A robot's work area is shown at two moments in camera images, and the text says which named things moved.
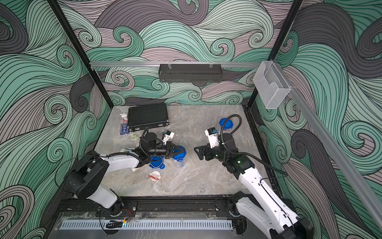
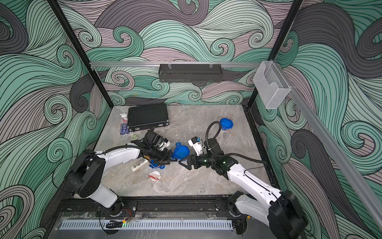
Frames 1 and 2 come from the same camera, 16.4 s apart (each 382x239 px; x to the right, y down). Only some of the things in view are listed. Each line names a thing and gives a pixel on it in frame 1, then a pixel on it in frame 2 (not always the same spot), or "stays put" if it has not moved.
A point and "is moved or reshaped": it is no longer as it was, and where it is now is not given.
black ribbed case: x=154 y=115 stays put
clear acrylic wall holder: x=270 y=85 stays put
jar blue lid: x=181 y=156 is moved or reshaped
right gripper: x=203 y=148 → x=192 y=158
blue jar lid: x=157 y=162 stays put
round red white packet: x=154 y=176 stays put
